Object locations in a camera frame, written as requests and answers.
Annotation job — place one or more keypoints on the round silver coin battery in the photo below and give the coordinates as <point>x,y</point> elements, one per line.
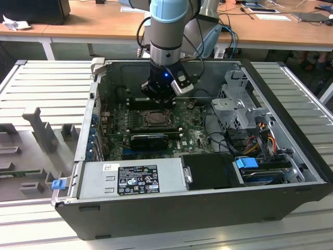
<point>191,105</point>

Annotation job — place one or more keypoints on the dark laptop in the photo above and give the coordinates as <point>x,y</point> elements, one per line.
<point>312,17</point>

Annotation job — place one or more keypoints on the wooden desk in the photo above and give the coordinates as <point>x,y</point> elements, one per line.
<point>91,20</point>

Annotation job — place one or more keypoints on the white paper sheet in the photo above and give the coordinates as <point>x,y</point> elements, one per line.
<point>273,17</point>
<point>132,9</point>

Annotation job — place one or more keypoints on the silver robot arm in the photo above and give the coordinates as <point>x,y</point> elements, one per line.
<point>166,31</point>

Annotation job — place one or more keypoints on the green RAM stick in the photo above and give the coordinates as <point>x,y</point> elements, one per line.
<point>20,174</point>

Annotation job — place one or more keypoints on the silver power supply unit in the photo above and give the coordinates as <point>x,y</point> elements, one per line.
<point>99,182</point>

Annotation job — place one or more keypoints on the RAM slot white clips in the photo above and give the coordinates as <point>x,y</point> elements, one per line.
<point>153,130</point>
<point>175,136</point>
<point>135,105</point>

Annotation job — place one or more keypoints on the blue case latch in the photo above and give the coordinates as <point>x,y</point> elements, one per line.
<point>58,184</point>

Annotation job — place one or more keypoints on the person's legs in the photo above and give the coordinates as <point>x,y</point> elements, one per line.
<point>307,61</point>

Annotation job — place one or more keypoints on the grey plastic case latch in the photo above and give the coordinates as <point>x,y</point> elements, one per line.
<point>100,65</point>

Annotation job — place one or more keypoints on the silver green CPU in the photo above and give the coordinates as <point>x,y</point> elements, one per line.
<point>156,119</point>

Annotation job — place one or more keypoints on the black computer tower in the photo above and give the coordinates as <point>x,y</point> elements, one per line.
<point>33,10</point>

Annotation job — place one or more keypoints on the crumpled white paper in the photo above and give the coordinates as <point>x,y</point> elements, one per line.
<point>15,24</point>

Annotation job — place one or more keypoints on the green motherboard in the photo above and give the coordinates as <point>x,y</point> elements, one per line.
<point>192,125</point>

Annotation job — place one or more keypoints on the blue expansion slot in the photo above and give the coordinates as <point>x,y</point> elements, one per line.
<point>125,151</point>

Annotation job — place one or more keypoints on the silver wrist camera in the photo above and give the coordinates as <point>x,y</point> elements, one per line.
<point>183,87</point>

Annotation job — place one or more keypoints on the black silver PC case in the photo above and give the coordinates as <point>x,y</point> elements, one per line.
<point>182,221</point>

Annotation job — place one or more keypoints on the white framed tablet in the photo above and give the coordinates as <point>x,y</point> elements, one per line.
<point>262,10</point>

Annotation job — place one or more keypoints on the CPU socket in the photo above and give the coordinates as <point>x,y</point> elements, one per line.
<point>142,119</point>

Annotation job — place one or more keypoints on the hard disk blue carrier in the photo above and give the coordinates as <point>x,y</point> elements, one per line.
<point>245,164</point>

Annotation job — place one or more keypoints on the grey parts rack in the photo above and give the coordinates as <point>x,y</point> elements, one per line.
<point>26,145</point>

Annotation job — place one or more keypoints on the silver metal drive cage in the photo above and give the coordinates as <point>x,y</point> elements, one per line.
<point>229,104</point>

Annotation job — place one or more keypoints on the black plastic shroud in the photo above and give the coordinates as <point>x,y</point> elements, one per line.
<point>208,172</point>

